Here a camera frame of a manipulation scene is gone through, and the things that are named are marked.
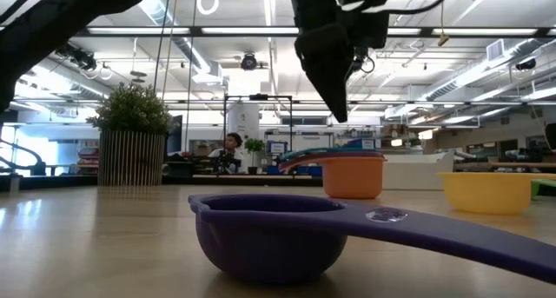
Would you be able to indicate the black ceiling-mounted device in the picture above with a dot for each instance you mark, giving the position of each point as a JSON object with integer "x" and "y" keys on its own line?
{"x": 525, "y": 64}

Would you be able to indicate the person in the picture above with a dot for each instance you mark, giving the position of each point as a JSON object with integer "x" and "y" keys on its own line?
{"x": 234, "y": 141}

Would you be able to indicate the white plastic basket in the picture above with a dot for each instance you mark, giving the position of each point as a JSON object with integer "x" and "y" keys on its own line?
{"x": 412, "y": 176}

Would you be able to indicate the orange measuring cup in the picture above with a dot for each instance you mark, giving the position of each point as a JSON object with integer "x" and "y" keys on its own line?
{"x": 352, "y": 180}

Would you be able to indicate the long ceiling light bar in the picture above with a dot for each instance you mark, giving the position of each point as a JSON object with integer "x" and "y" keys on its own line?
{"x": 243, "y": 30}

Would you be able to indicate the red measuring cup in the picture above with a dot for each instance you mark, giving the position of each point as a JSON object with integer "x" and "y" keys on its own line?
{"x": 304, "y": 158}

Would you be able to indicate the yellow measuring cup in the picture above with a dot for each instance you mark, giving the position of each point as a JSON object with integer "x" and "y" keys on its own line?
{"x": 486, "y": 194}

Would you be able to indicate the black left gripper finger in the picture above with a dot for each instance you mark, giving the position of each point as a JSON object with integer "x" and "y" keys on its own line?
{"x": 326, "y": 63}

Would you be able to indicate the black ceiling-mounted camera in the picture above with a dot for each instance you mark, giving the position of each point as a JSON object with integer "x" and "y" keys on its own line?
{"x": 82, "y": 61}
{"x": 367, "y": 63}
{"x": 249, "y": 62}

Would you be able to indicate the silver air duct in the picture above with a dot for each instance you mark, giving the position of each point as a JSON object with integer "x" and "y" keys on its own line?
{"x": 512, "y": 50}

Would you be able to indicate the potted plant in slatted pot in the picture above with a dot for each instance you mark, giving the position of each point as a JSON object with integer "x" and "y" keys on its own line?
{"x": 130, "y": 159}

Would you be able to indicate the white round column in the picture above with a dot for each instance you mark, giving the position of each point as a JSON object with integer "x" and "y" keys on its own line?
{"x": 243, "y": 120}

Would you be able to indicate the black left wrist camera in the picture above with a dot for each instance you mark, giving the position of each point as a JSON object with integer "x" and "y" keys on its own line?
{"x": 369, "y": 28}

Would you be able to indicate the black background robot arm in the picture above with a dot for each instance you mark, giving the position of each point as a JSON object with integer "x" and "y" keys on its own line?
{"x": 228, "y": 163}

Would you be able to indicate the black metal frame stand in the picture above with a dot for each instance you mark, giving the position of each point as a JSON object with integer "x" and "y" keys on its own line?
{"x": 258, "y": 97}

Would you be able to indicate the red storage bin rack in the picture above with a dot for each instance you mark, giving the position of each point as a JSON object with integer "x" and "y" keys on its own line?
{"x": 89, "y": 159}

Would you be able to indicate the dark blue measuring cup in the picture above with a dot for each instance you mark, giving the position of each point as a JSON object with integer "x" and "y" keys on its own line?
{"x": 269, "y": 246}

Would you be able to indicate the green measuring cup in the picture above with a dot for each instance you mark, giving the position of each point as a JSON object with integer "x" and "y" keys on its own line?
{"x": 545, "y": 187}

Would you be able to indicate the small potted tree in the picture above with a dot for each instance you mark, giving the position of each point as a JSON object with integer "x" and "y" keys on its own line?
{"x": 254, "y": 145}

